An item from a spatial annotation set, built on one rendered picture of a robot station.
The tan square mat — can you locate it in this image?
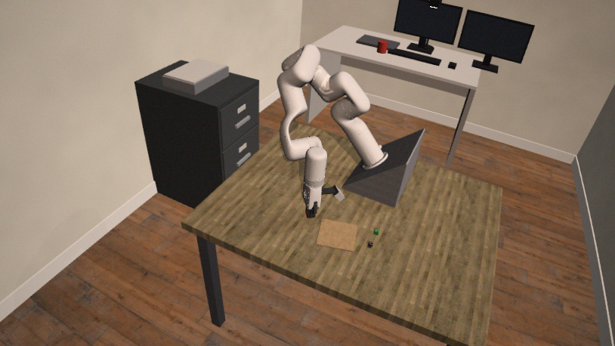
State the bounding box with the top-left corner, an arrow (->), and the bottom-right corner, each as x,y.
316,218 -> 357,252

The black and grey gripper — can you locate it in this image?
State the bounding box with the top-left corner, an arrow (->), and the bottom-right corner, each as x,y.
302,182 -> 322,218

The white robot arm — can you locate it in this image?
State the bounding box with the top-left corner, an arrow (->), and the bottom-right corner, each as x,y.
277,44 -> 388,187

